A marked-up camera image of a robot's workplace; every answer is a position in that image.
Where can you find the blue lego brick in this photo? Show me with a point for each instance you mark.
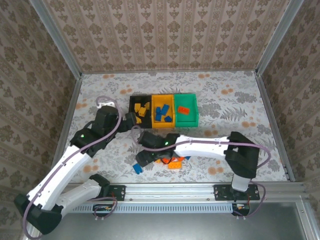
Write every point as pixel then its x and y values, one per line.
pixel 187 158
pixel 158 117
pixel 165 109
pixel 168 119
pixel 158 110
pixel 137 169

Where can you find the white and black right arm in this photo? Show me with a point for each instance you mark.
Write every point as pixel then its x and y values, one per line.
pixel 205 147

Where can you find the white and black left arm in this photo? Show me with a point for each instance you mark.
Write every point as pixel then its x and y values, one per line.
pixel 57 175

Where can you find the black plastic bin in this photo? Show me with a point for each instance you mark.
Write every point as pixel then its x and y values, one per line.
pixel 146 122

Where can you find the long yellow lego brick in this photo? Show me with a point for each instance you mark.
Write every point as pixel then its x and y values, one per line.
pixel 175 165

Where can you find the yellow plastic bin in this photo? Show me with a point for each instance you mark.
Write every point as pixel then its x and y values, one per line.
pixel 162 100

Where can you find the green plastic bin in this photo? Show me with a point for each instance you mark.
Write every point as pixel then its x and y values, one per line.
pixel 187 120

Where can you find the grey metal sheet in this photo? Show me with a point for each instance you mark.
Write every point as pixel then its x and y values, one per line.
pixel 175 227

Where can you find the floral patterned table cover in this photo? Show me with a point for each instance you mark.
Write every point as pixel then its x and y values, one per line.
pixel 225 105

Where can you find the aluminium table edge rail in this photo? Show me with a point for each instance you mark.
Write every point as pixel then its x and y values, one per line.
pixel 67 112
pixel 275 112
pixel 162 71

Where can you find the aluminium mounting rail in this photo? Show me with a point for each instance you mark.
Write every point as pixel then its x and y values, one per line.
pixel 170 192

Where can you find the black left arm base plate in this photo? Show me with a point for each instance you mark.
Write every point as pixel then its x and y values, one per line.
pixel 117 192

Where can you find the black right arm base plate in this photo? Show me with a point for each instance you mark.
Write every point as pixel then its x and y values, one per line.
pixel 222 193

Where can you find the aluminium frame post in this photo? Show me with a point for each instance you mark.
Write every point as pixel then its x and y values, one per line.
pixel 277 35
pixel 55 37

